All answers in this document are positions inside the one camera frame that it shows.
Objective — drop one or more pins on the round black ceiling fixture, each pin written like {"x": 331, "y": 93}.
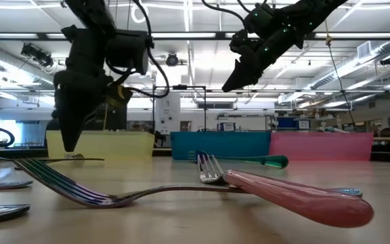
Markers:
{"x": 172, "y": 60}

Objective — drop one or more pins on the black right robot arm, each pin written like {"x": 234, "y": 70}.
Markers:
{"x": 317, "y": 10}

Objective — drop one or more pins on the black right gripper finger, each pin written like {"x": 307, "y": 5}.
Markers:
{"x": 247, "y": 69}

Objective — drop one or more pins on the black computer monitor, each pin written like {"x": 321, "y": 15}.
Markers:
{"x": 117, "y": 118}

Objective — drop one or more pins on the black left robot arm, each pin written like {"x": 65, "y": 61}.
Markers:
{"x": 93, "y": 13}

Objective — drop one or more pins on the blue plastic bin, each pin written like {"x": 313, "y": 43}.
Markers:
{"x": 215, "y": 144}

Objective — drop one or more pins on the pink plastic bin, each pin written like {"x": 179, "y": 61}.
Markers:
{"x": 320, "y": 145}

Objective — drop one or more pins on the large iridescent rainbow fork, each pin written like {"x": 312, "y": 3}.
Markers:
{"x": 80, "y": 196}

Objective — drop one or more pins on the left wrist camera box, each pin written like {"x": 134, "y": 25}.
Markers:
{"x": 129, "y": 51}

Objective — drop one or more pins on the black knife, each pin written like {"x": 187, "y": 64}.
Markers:
{"x": 93, "y": 159}

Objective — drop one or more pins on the yellow plastic bin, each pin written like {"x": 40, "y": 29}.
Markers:
{"x": 124, "y": 144}

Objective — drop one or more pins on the black fork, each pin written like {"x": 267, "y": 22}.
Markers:
{"x": 74, "y": 156}

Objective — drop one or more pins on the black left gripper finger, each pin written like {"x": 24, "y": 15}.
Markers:
{"x": 76, "y": 101}

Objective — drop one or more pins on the black ceiling camera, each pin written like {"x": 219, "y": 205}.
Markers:
{"x": 36, "y": 54}

